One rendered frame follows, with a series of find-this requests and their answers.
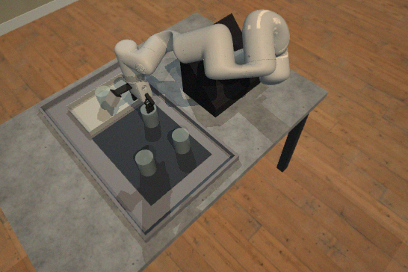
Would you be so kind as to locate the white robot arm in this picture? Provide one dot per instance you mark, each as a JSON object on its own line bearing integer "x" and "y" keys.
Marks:
{"x": 213, "y": 45}

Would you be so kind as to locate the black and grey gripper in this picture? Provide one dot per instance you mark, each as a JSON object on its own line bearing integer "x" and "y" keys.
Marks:
{"x": 142, "y": 91}

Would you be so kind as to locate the clear glass jar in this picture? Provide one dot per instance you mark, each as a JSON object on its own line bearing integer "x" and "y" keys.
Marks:
{"x": 101, "y": 93}
{"x": 146, "y": 162}
{"x": 181, "y": 140}
{"x": 151, "y": 120}

